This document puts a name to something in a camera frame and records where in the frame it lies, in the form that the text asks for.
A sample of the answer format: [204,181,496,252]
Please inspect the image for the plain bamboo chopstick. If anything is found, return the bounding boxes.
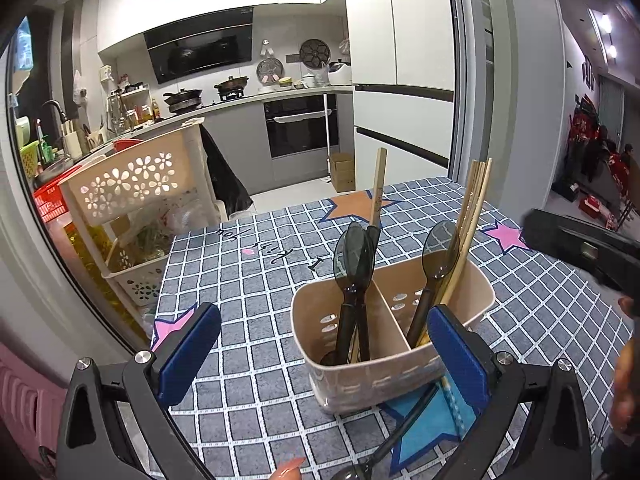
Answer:
[434,159,495,326]

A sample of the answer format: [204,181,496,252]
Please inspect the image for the beige utensil holder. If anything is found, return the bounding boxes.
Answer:
[290,258,497,416]

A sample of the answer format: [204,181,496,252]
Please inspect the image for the dark translucent spoon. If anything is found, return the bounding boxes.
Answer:
[332,384,437,480]
[407,220,460,348]
[320,221,374,366]

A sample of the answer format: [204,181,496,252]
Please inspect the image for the speckled bamboo chopstick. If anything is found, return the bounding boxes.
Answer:
[454,159,485,258]

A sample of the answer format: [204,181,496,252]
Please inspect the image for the printed bamboo chopstick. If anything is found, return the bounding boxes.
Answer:
[354,148,387,361]

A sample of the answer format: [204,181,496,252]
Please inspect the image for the person's fingertip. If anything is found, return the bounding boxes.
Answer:
[269,457,306,480]

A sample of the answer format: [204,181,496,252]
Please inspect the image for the grey checked tablecloth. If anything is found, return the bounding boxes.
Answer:
[153,178,639,479]

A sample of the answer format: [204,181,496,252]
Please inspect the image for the pink plastic stool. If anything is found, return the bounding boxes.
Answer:
[0,344,66,463]

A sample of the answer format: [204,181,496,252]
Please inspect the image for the beige flower-cutout storage rack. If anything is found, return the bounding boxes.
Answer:
[61,118,228,314]

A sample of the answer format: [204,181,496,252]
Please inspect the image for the black hanging bag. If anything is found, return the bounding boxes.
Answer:
[200,125,253,217]

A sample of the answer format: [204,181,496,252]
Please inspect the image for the red plastic basket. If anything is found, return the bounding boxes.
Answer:
[31,138,144,224]

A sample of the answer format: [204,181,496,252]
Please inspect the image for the cardboard box on floor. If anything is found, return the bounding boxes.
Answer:
[329,153,356,193]

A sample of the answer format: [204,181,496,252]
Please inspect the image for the black wok on stove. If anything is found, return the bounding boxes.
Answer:
[163,89,203,114]

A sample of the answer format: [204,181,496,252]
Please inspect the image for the black built-in oven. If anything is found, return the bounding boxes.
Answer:
[264,94,340,158]

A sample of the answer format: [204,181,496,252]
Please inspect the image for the black pot on stove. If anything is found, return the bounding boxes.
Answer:
[214,76,248,102]

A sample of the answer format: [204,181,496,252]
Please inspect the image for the white refrigerator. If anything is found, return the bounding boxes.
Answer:
[346,0,456,190]

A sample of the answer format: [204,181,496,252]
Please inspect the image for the black range hood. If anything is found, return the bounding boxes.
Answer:
[143,6,254,84]

